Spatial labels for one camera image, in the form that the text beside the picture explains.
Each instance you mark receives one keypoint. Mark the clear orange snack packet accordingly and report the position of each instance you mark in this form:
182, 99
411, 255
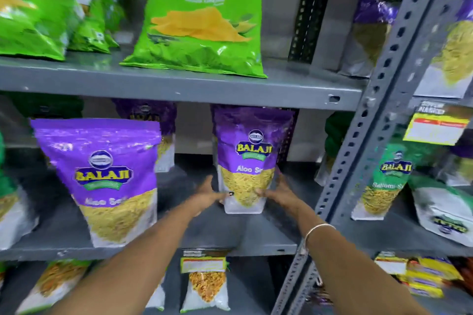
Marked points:
55, 281

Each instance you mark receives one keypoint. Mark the large purple snack pouch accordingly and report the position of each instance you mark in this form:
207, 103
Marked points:
99, 148

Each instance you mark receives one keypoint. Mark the person's right hand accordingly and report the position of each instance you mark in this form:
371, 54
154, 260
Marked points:
286, 198

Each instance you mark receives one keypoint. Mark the white and green snack pouch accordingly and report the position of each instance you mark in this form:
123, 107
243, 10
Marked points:
443, 207

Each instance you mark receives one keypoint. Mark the person's left thumb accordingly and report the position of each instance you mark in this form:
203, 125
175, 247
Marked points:
209, 182

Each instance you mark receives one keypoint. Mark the clear packet with yellow label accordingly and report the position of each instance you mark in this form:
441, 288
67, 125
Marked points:
205, 281

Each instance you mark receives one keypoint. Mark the person's left hand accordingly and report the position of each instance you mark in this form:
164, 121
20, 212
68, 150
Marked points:
205, 200

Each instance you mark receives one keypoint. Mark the person's right forearm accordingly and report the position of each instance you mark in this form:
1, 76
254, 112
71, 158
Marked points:
351, 274

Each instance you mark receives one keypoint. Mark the person's left forearm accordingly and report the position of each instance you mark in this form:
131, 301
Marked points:
140, 263

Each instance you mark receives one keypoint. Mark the small purple snack pouch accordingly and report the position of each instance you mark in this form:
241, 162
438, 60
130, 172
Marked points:
251, 134

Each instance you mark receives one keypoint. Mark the green chips bag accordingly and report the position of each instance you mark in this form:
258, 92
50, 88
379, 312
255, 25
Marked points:
118, 1
201, 30
90, 30
29, 12

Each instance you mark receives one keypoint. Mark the person's right thumb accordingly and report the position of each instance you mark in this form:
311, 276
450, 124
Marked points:
282, 181

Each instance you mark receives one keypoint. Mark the dark green snack pouch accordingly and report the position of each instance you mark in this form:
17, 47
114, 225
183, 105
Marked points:
48, 105
338, 134

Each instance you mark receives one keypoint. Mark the pile of yellow packets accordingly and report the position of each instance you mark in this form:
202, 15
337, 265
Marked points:
421, 272

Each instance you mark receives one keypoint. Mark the grey metal shelf board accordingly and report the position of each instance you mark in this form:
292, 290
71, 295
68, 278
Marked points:
177, 84
221, 231
391, 231

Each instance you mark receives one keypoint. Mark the yellow price label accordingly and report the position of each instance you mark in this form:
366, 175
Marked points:
434, 126

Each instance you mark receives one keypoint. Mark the black perforated shelf post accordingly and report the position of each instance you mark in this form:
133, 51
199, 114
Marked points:
312, 8

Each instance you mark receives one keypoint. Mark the grey perforated shelf post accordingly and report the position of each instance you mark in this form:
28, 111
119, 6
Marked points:
380, 89

